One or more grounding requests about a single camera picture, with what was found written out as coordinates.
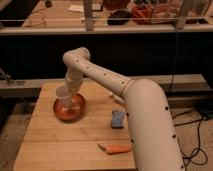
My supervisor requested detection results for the red box on bench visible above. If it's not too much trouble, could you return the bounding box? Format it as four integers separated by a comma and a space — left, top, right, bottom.
131, 5, 153, 25

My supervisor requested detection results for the reddish-brown ceramic bowl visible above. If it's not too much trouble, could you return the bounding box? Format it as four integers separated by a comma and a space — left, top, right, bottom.
53, 94, 86, 122

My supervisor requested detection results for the blue sponge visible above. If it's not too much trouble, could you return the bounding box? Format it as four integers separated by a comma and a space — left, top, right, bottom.
111, 110, 125, 129

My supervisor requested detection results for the white paper sheet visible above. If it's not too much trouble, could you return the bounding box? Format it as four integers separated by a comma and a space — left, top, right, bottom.
68, 5, 84, 13

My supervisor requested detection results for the wooden table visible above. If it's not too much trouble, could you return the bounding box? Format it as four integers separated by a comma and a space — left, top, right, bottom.
14, 81, 135, 171

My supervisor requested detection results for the black cable on floor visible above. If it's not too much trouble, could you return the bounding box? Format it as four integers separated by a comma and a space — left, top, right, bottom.
171, 108, 209, 168

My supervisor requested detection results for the translucent ceramic cup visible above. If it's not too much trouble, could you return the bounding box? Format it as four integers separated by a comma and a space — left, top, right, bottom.
55, 85, 72, 108

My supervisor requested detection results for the black object on bench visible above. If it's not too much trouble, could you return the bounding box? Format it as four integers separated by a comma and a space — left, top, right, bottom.
107, 10, 131, 25

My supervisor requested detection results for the orange carrot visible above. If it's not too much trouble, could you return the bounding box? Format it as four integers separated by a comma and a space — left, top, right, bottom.
98, 144, 131, 155

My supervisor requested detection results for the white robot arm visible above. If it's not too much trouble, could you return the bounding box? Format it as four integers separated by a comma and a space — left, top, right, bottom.
63, 47, 185, 171

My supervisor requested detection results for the metal frame post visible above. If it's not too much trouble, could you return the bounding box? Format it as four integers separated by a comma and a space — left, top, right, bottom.
83, 0, 93, 31

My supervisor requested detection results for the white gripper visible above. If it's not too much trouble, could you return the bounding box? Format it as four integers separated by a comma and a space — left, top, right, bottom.
65, 73, 83, 96

